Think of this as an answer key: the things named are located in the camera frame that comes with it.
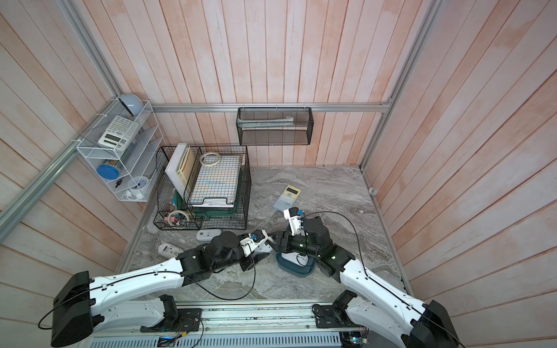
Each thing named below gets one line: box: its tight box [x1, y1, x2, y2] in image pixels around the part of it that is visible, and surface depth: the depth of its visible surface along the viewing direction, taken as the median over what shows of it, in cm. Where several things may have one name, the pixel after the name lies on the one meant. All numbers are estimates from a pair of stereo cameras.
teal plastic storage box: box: [275, 252, 317, 278], surface depth 86 cm
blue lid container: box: [95, 164, 120, 180], surface depth 78 cm
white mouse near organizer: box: [195, 228, 222, 245], surface depth 95 cm
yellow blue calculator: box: [272, 184, 302, 213], surface depth 108 cm
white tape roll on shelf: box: [127, 175, 149, 199], surface depth 92 cm
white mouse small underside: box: [157, 242, 185, 259], surface depth 90 cm
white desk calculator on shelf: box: [97, 115, 139, 151], surface depth 78 cm
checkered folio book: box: [189, 154, 243, 205], surface depth 90 cm
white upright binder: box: [164, 142, 193, 199], surface depth 89 cm
